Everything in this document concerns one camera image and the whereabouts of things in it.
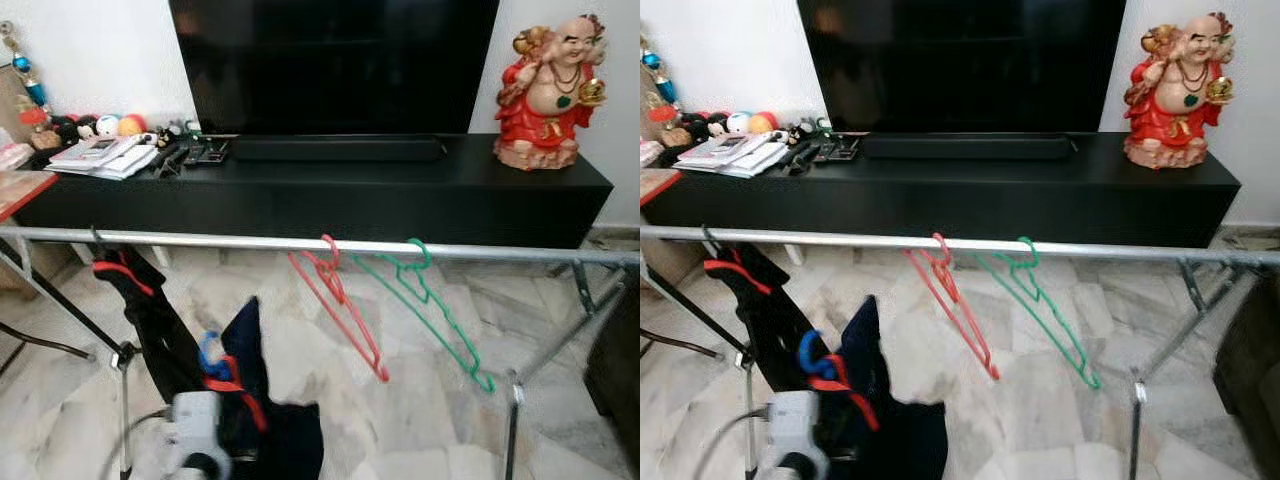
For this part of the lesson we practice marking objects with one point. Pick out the silver metal clothes rack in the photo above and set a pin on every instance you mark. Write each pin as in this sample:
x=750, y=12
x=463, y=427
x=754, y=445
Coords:
x=250, y=242
x=860, y=241

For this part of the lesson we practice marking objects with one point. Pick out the orange ball toy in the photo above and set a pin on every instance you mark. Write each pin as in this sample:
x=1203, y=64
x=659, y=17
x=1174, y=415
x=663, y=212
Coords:
x=763, y=122
x=133, y=125

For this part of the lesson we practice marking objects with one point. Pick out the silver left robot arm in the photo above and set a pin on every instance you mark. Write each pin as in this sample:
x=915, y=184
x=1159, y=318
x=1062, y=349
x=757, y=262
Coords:
x=200, y=472
x=800, y=472

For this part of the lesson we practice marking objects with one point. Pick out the black TV console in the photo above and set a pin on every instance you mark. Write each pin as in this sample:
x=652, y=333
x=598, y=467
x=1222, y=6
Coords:
x=930, y=200
x=300, y=200

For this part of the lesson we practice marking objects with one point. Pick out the black plush toy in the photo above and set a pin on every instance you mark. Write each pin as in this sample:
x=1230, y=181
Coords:
x=65, y=130
x=700, y=128

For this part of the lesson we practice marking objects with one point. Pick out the marble folding table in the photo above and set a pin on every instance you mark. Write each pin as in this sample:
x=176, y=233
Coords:
x=25, y=190
x=655, y=185

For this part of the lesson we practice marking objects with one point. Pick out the red laughing Buddha statue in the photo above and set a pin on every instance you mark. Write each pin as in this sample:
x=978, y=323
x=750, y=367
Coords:
x=545, y=120
x=1175, y=120

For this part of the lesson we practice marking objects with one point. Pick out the green plastic hanger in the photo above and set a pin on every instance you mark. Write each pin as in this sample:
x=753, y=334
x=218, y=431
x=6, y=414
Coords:
x=1025, y=278
x=416, y=282

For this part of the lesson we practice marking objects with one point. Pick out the red plastic hanger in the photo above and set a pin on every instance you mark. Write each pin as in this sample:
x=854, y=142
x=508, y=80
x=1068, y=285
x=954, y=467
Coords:
x=735, y=273
x=120, y=270
x=940, y=270
x=330, y=272

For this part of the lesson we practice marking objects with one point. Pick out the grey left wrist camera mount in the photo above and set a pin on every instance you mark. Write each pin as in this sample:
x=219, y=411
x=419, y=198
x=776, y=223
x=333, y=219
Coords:
x=195, y=425
x=795, y=425

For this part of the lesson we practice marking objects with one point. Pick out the black soundbar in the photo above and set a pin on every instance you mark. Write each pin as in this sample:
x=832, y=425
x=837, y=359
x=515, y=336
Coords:
x=335, y=149
x=968, y=147

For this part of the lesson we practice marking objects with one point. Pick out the gold and blue trophy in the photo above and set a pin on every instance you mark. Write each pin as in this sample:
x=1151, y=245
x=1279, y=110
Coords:
x=30, y=80
x=655, y=65

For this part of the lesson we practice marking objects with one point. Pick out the white paper stack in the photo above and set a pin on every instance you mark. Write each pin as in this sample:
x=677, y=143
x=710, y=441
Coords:
x=100, y=158
x=735, y=155

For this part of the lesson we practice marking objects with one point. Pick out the dark brown sofa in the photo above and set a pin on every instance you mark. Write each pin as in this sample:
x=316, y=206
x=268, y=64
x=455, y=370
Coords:
x=620, y=360
x=1250, y=360

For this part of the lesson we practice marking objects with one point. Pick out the white ball toy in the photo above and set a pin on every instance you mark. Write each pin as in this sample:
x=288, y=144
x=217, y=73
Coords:
x=737, y=122
x=107, y=124

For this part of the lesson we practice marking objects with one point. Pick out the blue plastic hanger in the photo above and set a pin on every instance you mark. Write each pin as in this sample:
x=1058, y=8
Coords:
x=212, y=374
x=812, y=372

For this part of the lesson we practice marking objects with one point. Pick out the black flat television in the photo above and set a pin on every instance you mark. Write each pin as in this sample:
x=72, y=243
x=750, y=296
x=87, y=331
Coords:
x=960, y=65
x=330, y=65

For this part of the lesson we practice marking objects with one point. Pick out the black T-shirt with white print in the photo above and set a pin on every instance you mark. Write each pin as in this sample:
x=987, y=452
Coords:
x=150, y=320
x=765, y=320

